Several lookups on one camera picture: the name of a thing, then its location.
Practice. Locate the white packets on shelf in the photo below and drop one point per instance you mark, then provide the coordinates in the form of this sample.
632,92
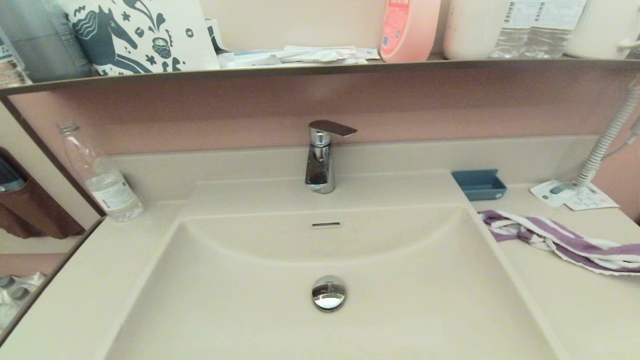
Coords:
320,54

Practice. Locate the patterned paper packet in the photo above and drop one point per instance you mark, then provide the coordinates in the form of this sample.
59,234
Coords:
12,65

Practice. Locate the white ceramic sink basin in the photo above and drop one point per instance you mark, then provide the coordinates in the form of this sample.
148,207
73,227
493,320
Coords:
400,280

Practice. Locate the small white packet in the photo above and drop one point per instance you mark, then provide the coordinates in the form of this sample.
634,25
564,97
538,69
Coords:
369,53

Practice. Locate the chrome sink faucet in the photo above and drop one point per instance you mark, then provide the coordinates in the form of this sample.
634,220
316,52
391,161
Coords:
320,165

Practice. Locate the blue plastic soap tray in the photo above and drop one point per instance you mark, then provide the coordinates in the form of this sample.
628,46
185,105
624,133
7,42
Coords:
479,189

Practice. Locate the clear plastic water bottle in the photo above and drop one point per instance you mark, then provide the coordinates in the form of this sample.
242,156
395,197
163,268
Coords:
552,32
510,42

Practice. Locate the white bag with horse print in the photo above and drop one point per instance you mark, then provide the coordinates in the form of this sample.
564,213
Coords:
190,45

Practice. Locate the grey translucent container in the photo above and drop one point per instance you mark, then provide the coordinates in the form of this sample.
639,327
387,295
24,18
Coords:
45,50

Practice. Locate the white kettle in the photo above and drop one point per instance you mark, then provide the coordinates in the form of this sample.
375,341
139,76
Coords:
600,30

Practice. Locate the pink plastic bottle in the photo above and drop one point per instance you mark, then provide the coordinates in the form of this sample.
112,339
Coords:
415,35

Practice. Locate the chrome drain stopper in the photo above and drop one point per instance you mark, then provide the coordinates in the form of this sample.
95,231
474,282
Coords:
329,295

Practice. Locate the purple white striped towel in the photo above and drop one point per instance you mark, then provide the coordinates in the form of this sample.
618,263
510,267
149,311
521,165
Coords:
560,237

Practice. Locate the white card with grey spot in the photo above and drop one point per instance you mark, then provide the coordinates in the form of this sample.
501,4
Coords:
542,192

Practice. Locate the large white plastic jug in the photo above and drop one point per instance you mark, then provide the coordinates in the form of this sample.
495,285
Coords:
470,30

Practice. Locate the clear bottle with white label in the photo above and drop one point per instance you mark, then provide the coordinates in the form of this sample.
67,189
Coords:
112,192

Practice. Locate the white sachet packet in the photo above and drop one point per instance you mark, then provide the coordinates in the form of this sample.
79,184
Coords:
250,62

